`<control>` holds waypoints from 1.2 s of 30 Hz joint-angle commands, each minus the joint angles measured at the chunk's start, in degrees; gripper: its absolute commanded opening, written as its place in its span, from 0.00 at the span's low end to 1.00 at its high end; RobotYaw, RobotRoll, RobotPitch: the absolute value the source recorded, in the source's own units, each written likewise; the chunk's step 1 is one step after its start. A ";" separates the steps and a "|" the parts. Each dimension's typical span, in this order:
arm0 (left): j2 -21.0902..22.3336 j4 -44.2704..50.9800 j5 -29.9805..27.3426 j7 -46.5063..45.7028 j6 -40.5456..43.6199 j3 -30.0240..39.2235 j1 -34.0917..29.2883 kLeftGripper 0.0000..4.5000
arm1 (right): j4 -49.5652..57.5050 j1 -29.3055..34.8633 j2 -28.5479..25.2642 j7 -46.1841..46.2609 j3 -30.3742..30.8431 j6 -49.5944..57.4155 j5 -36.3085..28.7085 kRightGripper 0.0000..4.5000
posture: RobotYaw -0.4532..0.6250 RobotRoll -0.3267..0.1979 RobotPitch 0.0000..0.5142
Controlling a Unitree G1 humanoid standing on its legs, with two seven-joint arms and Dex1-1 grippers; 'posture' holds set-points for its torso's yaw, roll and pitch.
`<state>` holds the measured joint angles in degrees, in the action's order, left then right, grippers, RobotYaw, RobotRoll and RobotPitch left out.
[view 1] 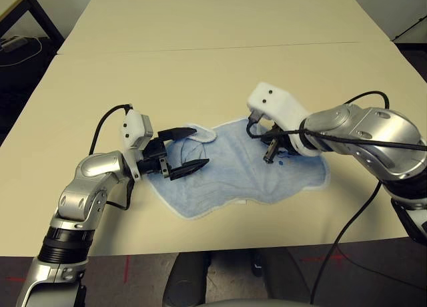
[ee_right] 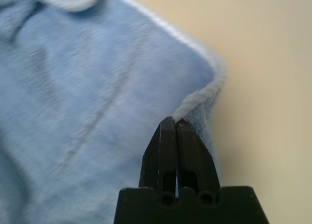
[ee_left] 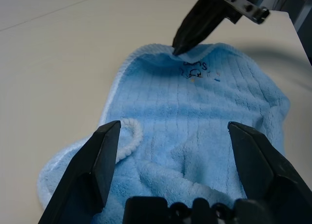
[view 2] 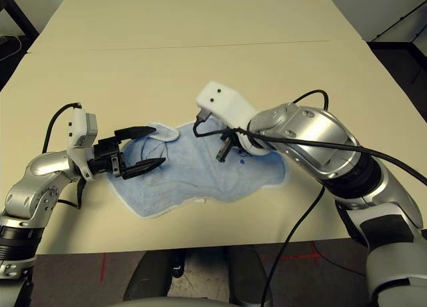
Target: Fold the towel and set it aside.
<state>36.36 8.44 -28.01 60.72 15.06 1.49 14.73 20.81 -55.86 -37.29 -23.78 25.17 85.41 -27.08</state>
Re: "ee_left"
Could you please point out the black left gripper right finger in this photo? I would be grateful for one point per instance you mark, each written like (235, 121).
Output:
(263, 180)

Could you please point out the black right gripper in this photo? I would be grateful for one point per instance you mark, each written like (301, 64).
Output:
(241, 2)

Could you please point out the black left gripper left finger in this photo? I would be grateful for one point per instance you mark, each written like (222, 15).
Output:
(85, 175)

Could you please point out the light blue terry towel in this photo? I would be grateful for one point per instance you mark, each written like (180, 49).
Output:
(195, 107)

